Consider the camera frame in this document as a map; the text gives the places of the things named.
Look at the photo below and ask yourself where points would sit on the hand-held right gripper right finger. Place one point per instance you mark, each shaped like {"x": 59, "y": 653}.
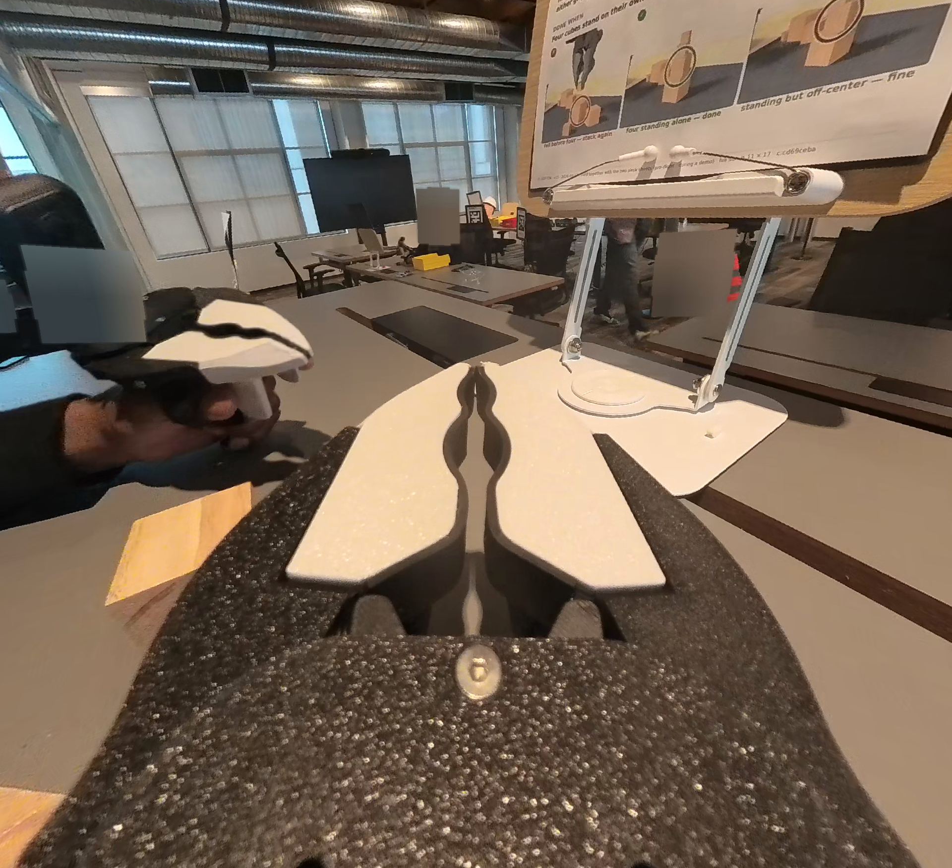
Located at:
{"x": 565, "y": 503}

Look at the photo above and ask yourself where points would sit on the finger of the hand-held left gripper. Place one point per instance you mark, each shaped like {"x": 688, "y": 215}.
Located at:
{"x": 260, "y": 317}
{"x": 223, "y": 358}

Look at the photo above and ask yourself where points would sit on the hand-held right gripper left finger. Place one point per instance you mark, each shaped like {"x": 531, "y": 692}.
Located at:
{"x": 379, "y": 496}

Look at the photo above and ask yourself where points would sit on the large wooden cube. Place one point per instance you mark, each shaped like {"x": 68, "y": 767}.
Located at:
{"x": 178, "y": 540}

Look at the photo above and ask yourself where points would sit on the person's left hand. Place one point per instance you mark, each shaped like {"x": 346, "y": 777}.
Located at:
{"x": 126, "y": 436}

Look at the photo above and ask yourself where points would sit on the black office chair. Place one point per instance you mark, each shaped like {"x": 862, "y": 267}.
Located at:
{"x": 294, "y": 273}

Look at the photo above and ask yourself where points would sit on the black white marker pole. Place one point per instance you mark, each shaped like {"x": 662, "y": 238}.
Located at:
{"x": 230, "y": 243}

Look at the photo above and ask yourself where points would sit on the grey laptop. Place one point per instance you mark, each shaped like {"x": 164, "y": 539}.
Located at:
{"x": 370, "y": 239}

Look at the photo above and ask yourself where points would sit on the document stand with wooden board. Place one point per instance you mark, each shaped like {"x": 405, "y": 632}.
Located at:
{"x": 669, "y": 392}

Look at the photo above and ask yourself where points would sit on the black monitor screen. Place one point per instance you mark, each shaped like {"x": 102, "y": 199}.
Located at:
{"x": 357, "y": 191}

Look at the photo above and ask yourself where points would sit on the black desk mat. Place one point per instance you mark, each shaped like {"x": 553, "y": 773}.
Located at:
{"x": 446, "y": 336}

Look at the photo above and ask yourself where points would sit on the yellow plastic bin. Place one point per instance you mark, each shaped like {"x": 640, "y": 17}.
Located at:
{"x": 431, "y": 262}

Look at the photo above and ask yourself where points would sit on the grey background desk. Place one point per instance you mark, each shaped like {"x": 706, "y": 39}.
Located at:
{"x": 491, "y": 284}

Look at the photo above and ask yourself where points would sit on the printed tag sign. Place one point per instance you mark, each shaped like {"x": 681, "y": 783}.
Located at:
{"x": 474, "y": 209}

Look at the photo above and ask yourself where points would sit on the orange striped traffic cone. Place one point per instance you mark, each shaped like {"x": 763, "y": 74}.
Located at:
{"x": 735, "y": 280}

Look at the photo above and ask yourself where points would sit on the printed instruction sheet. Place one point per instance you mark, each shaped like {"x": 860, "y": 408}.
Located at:
{"x": 729, "y": 5}

